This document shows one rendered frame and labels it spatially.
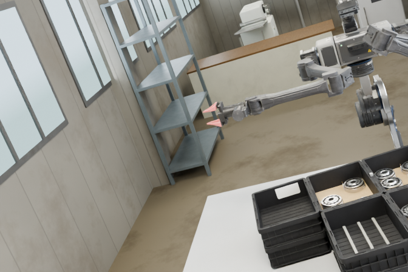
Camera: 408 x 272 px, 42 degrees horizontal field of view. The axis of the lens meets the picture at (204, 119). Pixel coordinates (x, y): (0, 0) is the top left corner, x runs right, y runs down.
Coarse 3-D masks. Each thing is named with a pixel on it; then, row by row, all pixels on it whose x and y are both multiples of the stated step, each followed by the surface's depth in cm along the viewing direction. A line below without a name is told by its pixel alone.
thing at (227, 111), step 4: (220, 104) 254; (232, 104) 255; (220, 108) 253; (224, 108) 255; (228, 108) 254; (232, 108) 253; (224, 112) 254; (228, 112) 254; (232, 112) 253; (224, 116) 255; (228, 116) 255; (224, 120) 255; (224, 124) 256
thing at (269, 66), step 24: (240, 48) 789; (264, 48) 732; (288, 48) 718; (192, 72) 753; (216, 72) 747; (240, 72) 741; (264, 72) 735; (288, 72) 730; (216, 96) 759; (240, 96) 753
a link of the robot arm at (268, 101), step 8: (328, 72) 242; (336, 72) 240; (320, 80) 245; (296, 88) 247; (304, 88) 244; (312, 88) 243; (320, 88) 242; (328, 88) 247; (264, 96) 249; (272, 96) 248; (280, 96) 247; (288, 96) 246; (296, 96) 245; (304, 96) 245; (328, 96) 244; (256, 104) 250; (264, 104) 249; (272, 104) 249; (256, 112) 251
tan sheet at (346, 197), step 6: (336, 186) 284; (342, 186) 282; (366, 186) 273; (318, 192) 284; (324, 192) 282; (330, 192) 280; (336, 192) 278; (342, 192) 276; (348, 192) 274; (354, 192) 272; (360, 192) 270; (366, 192) 268; (318, 198) 279; (342, 198) 271; (348, 198) 269; (354, 198) 267
